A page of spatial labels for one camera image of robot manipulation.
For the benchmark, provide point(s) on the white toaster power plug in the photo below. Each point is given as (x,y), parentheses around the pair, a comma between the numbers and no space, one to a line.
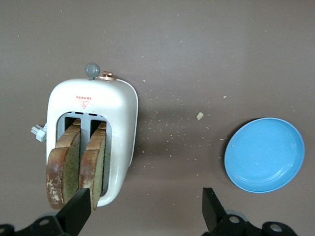
(38,132)

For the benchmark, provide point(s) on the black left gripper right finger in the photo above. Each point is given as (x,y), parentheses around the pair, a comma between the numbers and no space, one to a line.
(215,217)

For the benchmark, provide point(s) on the brown toast bread slice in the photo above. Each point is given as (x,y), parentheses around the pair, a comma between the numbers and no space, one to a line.
(94,162)
(61,167)

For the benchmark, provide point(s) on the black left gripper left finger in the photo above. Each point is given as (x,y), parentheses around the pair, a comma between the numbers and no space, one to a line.
(73,216)

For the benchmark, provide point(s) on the small bread crumb chunk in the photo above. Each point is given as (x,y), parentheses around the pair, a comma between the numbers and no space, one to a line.
(199,116)

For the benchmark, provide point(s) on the blue round plate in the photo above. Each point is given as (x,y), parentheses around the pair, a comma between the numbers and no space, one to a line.
(263,155)

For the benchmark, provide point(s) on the cream white two-slot toaster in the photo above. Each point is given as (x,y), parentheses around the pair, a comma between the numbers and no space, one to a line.
(118,110)

